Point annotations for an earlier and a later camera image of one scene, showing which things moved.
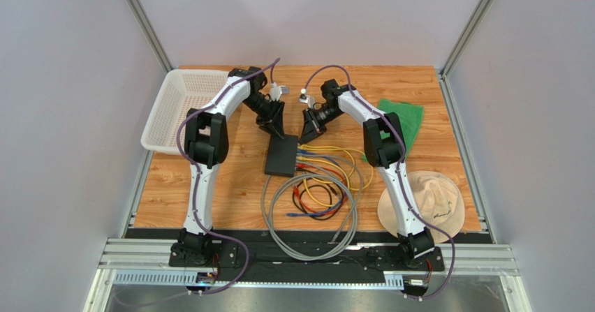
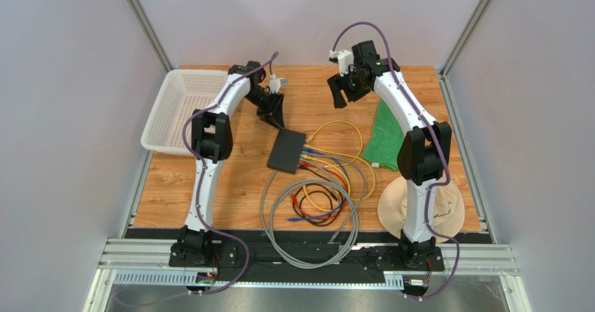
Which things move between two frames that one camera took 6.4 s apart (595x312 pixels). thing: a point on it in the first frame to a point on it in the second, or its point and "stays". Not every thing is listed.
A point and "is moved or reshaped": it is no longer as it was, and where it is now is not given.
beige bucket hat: x=438 y=198 stays
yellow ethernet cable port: x=372 y=171 to x=311 y=136
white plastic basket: x=181 y=91 stays
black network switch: x=281 y=156 is moved or reshaped
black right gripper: x=314 y=121 to x=342 y=87
